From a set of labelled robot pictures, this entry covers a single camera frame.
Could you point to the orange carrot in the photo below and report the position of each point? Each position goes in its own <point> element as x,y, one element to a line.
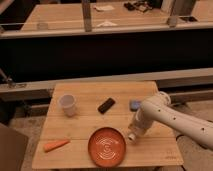
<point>54,145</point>

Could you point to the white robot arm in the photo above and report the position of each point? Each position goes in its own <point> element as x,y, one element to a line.
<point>157,108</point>

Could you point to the black rectangular block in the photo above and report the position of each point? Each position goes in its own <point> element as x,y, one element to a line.
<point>104,107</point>

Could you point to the blue sponge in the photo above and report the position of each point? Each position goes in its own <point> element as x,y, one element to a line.
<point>134,105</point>

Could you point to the brown cardboard box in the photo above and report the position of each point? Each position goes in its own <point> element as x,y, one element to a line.
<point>13,146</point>

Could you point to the metal post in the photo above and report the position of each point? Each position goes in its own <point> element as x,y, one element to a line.
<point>87,15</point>

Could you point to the white plastic cup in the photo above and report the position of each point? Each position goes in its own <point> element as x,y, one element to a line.
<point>68,104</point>

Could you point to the orange ceramic bowl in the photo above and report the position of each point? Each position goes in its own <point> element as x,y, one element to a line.
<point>107,147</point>

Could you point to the small clear cup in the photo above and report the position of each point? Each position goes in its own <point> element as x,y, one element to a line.
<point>41,25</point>

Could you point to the white paper sheet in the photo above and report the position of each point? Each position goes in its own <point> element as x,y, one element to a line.
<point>103,8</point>

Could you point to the white plastic bottle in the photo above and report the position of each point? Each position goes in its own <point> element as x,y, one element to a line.
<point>132,135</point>

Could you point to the black tools pile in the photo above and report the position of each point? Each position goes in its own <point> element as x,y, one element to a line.
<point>140,5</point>

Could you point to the wooden board table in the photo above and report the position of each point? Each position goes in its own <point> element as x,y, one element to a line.
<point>157,148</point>

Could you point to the white crumpled paper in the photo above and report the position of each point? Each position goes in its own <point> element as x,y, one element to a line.
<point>107,24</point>

